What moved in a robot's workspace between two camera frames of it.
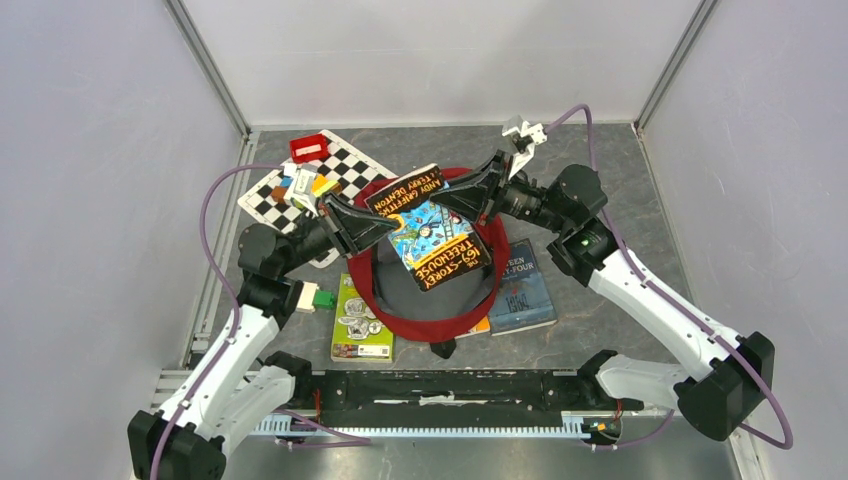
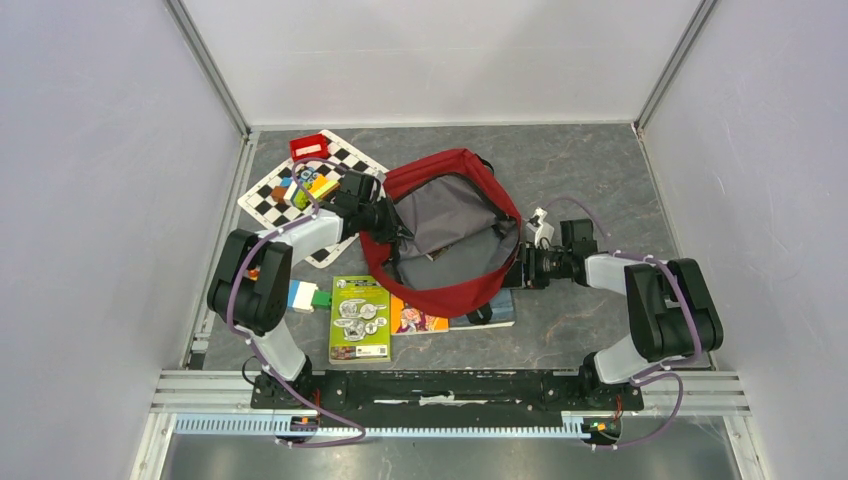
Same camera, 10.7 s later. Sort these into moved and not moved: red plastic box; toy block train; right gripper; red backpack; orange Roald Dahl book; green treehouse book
Moved: red backpack; orange Roald Dahl book; right gripper
Not moved: red plastic box; toy block train; green treehouse book
